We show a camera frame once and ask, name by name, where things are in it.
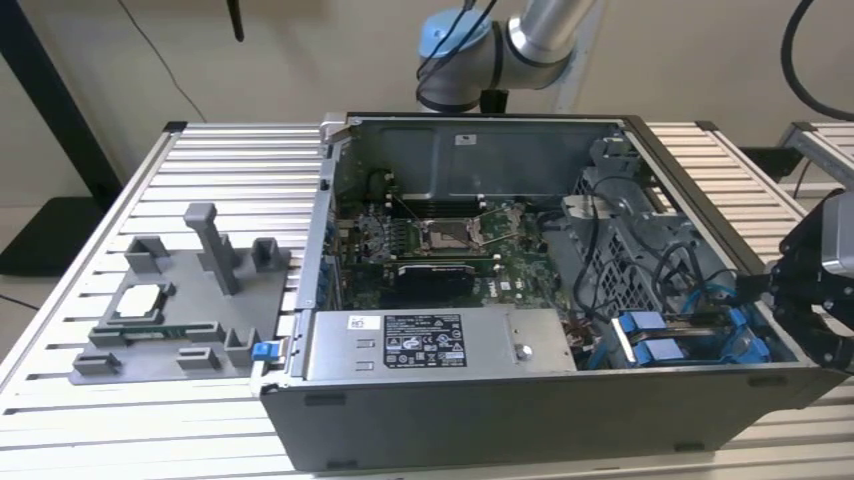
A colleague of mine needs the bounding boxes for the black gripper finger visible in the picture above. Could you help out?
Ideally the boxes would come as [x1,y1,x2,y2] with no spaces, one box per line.
[763,294,854,376]
[737,202,828,301]

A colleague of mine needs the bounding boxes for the blue disk wire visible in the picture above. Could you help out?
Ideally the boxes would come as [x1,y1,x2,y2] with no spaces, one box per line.
[679,279,735,317]

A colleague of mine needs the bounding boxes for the black disk wire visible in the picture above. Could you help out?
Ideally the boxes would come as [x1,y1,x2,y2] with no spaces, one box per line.
[652,244,741,314]

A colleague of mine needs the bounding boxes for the installed disk in blue carrier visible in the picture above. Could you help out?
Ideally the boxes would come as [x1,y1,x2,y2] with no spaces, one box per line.
[632,337,772,366]

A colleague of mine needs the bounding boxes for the metal slat side table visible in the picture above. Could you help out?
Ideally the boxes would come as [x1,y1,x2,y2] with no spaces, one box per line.
[776,121,854,186]

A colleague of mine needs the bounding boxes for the perforated metal drive cage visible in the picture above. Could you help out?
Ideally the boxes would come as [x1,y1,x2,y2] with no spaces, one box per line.
[552,167,708,321]

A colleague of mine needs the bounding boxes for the green motherboard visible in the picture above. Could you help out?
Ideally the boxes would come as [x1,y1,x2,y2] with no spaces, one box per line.
[332,199,575,311]

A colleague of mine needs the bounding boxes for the metal socket cover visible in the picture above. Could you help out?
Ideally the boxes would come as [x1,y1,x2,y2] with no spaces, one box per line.
[476,202,529,246]

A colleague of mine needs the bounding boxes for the CPU socket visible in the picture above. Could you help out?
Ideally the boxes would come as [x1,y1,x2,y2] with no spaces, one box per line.
[416,217,481,254]

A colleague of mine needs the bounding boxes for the black open PC case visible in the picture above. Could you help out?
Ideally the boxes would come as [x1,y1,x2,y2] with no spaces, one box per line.
[249,110,852,474]

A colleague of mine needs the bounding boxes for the black RAM slots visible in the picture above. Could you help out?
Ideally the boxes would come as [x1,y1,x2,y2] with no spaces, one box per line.
[385,192,485,219]

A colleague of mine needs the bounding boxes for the black graphics card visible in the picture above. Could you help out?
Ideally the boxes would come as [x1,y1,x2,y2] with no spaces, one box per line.
[382,262,481,307]

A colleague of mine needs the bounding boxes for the thin metal locking lever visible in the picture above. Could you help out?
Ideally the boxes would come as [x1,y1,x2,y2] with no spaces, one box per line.
[389,189,421,224]

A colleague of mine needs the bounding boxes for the silver power supply unit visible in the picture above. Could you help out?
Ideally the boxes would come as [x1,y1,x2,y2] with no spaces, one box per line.
[302,307,579,381]

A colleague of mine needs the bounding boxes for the grey parts rack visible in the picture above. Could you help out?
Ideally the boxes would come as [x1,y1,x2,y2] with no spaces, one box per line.
[69,202,294,386]

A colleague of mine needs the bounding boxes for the green RAM stick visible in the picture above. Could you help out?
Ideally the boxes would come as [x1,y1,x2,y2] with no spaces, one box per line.
[125,323,218,337]

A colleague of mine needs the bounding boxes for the black antenna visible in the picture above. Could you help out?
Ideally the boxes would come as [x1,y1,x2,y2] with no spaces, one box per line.
[224,0,245,42]

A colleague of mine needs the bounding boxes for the silver CPU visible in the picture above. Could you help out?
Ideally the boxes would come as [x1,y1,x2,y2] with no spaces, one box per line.
[116,284,168,319]

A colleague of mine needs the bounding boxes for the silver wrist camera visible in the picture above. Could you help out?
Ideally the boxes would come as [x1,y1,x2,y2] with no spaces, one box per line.
[819,189,854,274]

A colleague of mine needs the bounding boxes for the long black case cable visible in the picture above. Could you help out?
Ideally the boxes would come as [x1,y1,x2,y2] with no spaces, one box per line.
[573,177,659,321]

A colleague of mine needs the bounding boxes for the red and black wire bundle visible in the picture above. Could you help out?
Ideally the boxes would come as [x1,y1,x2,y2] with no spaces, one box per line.
[563,319,599,351]

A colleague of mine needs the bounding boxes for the grey plastic case bracket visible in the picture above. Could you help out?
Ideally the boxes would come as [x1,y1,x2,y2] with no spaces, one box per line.
[585,137,641,169]

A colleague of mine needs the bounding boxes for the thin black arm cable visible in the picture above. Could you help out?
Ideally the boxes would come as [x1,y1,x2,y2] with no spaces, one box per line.
[415,0,499,104]

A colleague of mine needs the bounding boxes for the thin black wall cable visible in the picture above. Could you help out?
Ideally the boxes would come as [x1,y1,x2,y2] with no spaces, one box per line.
[122,0,209,124]

